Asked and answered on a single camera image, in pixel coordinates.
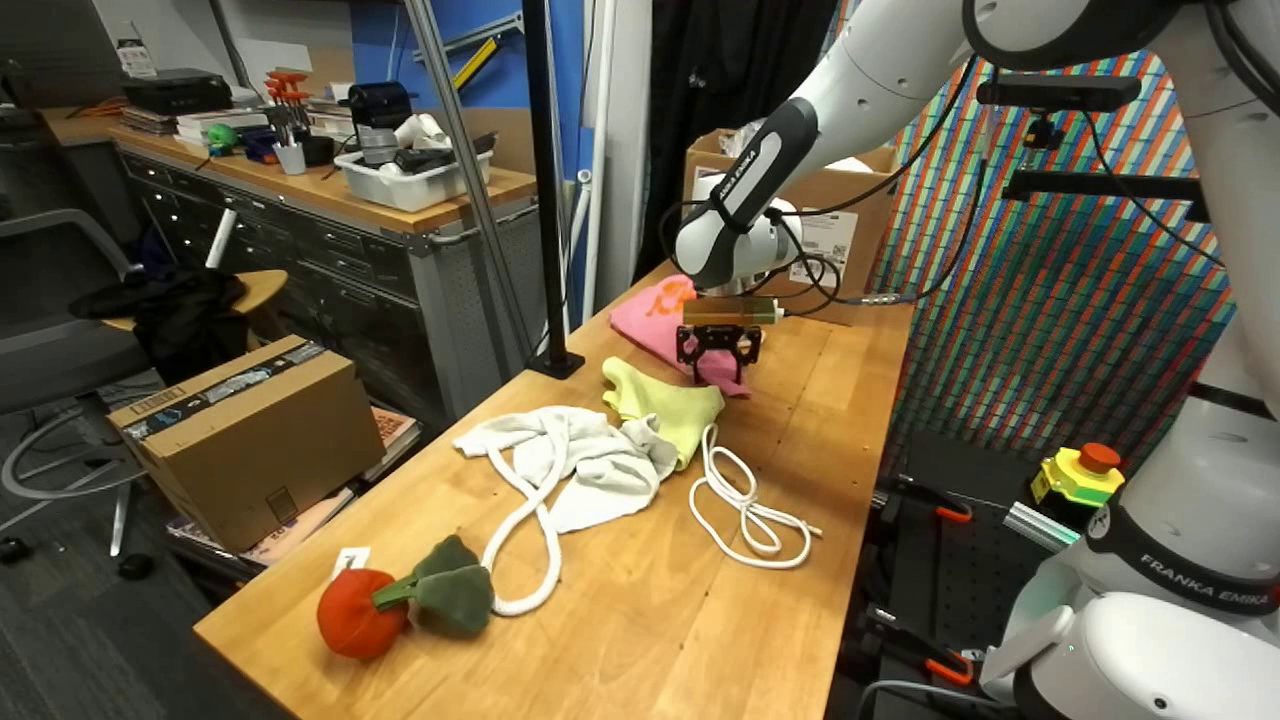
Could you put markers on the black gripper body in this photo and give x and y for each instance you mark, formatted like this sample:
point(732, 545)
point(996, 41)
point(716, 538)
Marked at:
point(723, 336)

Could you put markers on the yellow-green cloth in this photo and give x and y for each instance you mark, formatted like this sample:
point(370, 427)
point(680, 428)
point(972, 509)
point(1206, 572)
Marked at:
point(667, 405)

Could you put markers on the pink cloth with orange print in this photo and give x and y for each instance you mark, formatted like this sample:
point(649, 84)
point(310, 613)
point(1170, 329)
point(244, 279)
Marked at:
point(646, 323)

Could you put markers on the red plush tomato green leaves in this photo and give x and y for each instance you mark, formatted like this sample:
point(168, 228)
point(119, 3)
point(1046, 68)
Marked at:
point(355, 613)

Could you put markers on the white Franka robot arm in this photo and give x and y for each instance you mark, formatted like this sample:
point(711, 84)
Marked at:
point(883, 65)

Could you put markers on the white tote bag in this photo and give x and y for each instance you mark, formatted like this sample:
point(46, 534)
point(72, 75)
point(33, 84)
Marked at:
point(584, 467)

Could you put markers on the cardboard box with white label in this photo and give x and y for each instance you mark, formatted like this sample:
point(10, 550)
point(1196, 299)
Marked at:
point(874, 252)

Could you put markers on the black pole with base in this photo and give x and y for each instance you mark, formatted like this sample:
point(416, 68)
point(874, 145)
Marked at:
point(547, 202)

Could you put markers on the black cart with orange clamps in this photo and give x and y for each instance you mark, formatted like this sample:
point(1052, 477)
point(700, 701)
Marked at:
point(935, 572)

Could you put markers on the silver metal pole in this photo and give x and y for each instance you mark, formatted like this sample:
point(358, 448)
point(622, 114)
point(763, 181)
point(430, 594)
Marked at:
point(463, 133)

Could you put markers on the white plastic bin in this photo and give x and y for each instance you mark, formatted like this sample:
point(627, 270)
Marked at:
point(401, 186)

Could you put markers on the yellow emergency stop button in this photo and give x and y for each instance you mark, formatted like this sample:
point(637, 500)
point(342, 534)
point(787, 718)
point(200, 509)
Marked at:
point(1073, 477)

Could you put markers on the grey workbench with wooden top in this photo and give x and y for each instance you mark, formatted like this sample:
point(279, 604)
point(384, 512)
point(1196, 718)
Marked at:
point(344, 281)

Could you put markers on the yellow level tool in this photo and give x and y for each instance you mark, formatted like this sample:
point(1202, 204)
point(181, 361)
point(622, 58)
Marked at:
point(474, 65)

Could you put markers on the black round container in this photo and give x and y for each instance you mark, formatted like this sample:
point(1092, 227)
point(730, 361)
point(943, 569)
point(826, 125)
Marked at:
point(377, 107)

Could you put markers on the round wooden stool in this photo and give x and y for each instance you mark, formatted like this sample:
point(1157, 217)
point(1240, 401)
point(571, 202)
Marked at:
point(260, 284)

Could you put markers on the open cardboard box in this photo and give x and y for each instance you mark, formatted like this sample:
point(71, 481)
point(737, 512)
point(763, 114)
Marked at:
point(252, 454)

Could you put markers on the orange toy figure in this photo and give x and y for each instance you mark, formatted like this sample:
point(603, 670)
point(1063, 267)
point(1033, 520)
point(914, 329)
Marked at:
point(287, 84)

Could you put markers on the black bag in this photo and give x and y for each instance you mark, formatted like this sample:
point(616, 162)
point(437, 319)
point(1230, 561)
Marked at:
point(173, 323)

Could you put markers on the green small object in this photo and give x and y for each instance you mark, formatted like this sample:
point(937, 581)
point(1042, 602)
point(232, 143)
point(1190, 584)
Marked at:
point(223, 136)

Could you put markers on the black device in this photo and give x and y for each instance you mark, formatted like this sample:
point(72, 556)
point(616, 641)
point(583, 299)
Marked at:
point(173, 92)

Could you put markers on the grey office chair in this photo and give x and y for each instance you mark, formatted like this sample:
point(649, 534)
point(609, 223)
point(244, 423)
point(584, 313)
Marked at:
point(55, 353)

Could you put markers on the black boom bracket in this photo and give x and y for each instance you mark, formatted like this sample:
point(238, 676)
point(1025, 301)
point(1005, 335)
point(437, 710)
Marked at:
point(1107, 186)

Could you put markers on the black stereo camera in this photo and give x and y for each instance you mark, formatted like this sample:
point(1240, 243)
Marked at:
point(1052, 89)

